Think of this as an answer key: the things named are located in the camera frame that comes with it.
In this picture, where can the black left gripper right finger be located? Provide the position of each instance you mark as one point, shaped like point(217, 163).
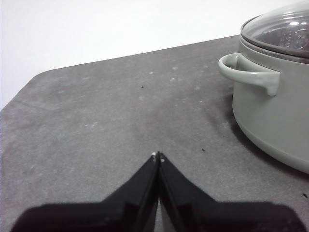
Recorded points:
point(217, 217)

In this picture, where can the glass lid with green knob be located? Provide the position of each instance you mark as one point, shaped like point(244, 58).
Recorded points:
point(277, 26)

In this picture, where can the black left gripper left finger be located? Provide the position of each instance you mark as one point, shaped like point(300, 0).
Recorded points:
point(116, 215)

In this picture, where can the pale green electric pot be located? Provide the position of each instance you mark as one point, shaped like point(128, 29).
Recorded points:
point(277, 116)

